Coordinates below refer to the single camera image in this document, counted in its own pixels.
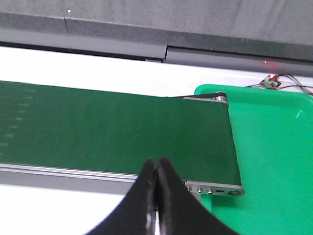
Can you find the green conveyor belt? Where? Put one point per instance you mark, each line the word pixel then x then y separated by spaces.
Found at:
pixel 122 132

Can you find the small green circuit board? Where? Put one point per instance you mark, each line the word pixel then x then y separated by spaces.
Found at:
pixel 271 82

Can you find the grey speckled stone counter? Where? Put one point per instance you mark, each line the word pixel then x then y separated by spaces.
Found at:
pixel 256 35

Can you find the green plastic tray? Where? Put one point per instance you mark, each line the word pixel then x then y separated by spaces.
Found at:
pixel 273 134

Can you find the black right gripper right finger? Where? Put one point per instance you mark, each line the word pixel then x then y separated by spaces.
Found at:
pixel 180 213

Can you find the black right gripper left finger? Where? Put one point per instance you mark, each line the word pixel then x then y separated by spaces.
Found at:
pixel 135 214

